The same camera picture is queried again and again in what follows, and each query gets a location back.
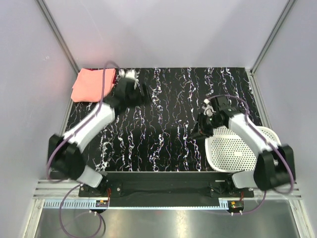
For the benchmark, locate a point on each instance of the left aluminium frame post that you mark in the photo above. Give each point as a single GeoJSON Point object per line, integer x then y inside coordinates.
{"type": "Point", "coordinates": [57, 33]}

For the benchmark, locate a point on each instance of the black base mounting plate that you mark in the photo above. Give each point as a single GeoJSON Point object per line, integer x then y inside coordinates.
{"type": "Point", "coordinates": [167, 187]}

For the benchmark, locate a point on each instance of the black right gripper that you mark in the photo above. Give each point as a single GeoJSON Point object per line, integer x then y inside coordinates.
{"type": "Point", "coordinates": [199, 130]}

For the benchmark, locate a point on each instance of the white perforated plastic basket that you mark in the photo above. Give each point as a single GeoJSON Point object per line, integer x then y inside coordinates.
{"type": "Point", "coordinates": [226, 152]}

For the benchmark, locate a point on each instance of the folded red t shirt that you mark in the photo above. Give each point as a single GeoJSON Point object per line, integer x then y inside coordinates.
{"type": "Point", "coordinates": [110, 74]}

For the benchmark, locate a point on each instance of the salmon pink t shirt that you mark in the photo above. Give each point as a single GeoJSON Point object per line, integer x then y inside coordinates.
{"type": "Point", "coordinates": [88, 87]}

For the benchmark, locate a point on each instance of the white slotted cable duct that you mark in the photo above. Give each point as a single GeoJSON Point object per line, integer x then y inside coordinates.
{"type": "Point", "coordinates": [97, 204]}

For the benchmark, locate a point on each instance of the right aluminium frame post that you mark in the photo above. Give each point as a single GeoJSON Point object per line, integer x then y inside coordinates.
{"type": "Point", "coordinates": [275, 30]}

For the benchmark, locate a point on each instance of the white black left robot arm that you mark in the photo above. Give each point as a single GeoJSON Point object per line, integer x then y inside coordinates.
{"type": "Point", "coordinates": [65, 152]}

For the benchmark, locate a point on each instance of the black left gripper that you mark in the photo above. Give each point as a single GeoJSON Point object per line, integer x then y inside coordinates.
{"type": "Point", "coordinates": [145, 97]}

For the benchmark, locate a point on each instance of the aluminium frame post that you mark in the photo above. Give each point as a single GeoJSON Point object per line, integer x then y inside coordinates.
{"type": "Point", "coordinates": [57, 33]}
{"type": "Point", "coordinates": [275, 30]}

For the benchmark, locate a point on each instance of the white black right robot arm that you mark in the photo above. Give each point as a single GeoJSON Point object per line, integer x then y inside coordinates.
{"type": "Point", "coordinates": [274, 168]}

